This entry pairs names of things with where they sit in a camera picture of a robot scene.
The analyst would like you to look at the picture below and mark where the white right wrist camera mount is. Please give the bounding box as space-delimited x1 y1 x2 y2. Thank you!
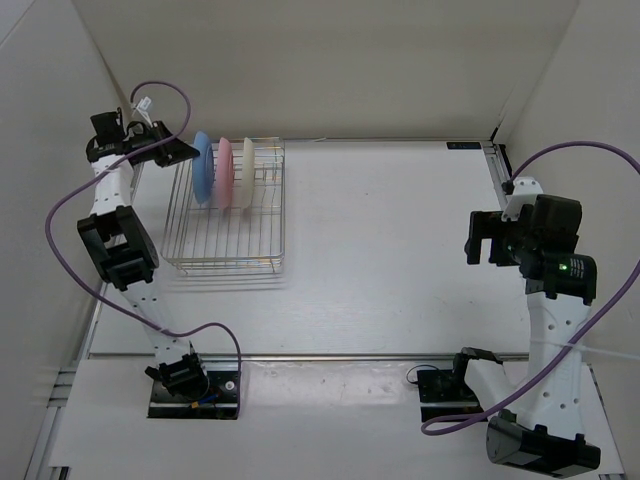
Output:
501 177 543 222

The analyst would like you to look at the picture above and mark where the chrome wire dish rack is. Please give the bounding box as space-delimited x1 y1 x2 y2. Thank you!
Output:
161 137 285 275

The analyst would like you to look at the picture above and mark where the cream plastic plate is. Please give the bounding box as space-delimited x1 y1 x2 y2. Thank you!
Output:
240 137 255 209

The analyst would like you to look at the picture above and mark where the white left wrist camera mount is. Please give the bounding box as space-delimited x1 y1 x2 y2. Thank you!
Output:
132 96 153 125

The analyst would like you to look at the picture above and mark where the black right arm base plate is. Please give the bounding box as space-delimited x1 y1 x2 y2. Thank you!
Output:
405 364 482 422

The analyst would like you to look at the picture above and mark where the pink plastic plate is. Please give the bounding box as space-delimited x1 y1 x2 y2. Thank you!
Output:
215 137 234 210

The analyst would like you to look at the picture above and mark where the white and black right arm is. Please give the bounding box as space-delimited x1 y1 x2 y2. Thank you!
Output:
465 194 601 479

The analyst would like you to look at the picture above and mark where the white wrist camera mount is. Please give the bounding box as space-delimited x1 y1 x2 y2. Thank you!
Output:
501 177 543 222
132 96 153 125

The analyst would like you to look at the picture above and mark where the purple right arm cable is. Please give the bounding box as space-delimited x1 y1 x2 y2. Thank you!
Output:
420 140 640 437

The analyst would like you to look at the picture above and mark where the aluminium table frame rail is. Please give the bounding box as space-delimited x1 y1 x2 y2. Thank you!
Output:
481 141 511 210

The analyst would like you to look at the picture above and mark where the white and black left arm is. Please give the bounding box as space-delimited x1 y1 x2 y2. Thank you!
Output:
77 109 210 401

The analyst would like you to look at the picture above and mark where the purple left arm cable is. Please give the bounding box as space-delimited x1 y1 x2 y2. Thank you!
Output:
44 81 244 371

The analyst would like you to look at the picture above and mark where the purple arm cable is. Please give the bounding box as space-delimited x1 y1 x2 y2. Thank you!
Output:
420 140 640 437
44 81 244 371

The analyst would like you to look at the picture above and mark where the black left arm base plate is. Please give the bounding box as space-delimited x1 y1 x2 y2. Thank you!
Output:
145 353 241 420

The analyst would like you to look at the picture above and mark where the blue plastic plate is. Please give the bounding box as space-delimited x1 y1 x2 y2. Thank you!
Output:
192 131 215 204

